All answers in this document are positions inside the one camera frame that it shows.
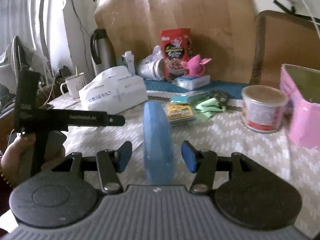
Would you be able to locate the blue soft sponge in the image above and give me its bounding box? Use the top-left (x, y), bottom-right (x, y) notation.
top-left (143, 101), bottom-right (175, 185)

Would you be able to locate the light green cloth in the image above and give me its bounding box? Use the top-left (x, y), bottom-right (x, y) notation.
top-left (194, 98), bottom-right (226, 122)

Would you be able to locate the yellow packaged cloth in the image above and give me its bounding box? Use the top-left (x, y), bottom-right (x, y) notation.
top-left (167, 103), bottom-right (197, 124)

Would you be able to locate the teal sponge pack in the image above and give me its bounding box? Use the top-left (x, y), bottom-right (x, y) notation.
top-left (170, 91), bottom-right (207, 103)

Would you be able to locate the white blue tissue packet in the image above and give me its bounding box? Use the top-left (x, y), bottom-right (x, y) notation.
top-left (174, 75), bottom-right (210, 90)

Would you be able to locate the pink plush toy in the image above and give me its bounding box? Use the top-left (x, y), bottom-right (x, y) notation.
top-left (180, 54), bottom-right (212, 77)

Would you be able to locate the person's left hand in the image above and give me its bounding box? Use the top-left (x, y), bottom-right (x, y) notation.
top-left (0, 130), bottom-right (68, 188)

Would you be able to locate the white enamel mug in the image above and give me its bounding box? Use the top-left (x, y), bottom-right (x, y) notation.
top-left (60, 73), bottom-right (87, 99)

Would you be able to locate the dark patterned correction tape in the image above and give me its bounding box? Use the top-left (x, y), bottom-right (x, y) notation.
top-left (209, 90), bottom-right (229, 107)

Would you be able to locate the white SIPIAO tissue pack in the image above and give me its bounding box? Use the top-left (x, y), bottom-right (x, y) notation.
top-left (79, 66), bottom-right (148, 115)

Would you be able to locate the teal quilted table mat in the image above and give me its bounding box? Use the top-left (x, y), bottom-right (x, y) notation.
top-left (144, 80), bottom-right (249, 99)

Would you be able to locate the round snack tin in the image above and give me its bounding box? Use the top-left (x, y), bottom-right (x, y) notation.
top-left (242, 85), bottom-right (289, 133)

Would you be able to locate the stainless steel thermos jug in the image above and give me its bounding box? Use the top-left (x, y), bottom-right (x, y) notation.
top-left (90, 29), bottom-right (117, 76)

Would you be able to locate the patterned beige tablecloth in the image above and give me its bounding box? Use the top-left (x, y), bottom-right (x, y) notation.
top-left (64, 105), bottom-right (319, 237)

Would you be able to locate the clear plastic bag with cup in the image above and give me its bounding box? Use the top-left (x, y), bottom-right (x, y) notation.
top-left (136, 45), bottom-right (165, 81)

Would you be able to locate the small white green carton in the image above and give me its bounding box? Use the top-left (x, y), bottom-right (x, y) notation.
top-left (121, 51), bottom-right (136, 76)

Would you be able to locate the white curtain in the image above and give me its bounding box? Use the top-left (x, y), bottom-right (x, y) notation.
top-left (1, 0), bottom-right (73, 73)

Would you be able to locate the red cereal box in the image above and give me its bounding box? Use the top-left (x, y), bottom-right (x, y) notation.
top-left (160, 28), bottom-right (193, 80)

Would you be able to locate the pink metal tin box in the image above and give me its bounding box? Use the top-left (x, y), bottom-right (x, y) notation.
top-left (279, 64), bottom-right (319, 150)

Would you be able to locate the brown mesh chair back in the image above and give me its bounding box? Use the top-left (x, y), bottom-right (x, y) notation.
top-left (249, 10), bottom-right (319, 88)

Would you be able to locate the large cardboard sheet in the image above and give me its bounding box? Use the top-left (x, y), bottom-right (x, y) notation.
top-left (94, 0), bottom-right (255, 83)

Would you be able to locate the black wall cable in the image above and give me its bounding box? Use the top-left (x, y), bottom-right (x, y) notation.
top-left (63, 0), bottom-right (94, 75)

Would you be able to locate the white power cable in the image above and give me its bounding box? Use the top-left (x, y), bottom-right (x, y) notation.
top-left (287, 0), bottom-right (320, 40)

